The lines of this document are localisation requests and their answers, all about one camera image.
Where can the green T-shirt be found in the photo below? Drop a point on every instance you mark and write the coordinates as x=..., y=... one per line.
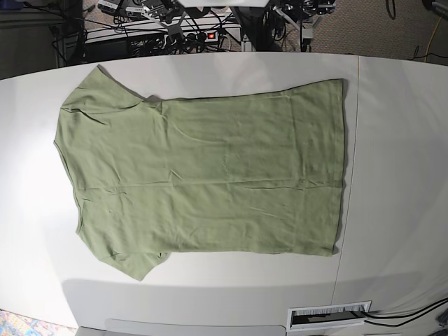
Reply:
x=258, y=173

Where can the black power strip red switch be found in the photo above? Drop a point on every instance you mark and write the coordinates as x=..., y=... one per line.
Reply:
x=165, y=44

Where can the white cable grommet tray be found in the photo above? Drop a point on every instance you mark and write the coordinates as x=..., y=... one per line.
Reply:
x=327, y=317

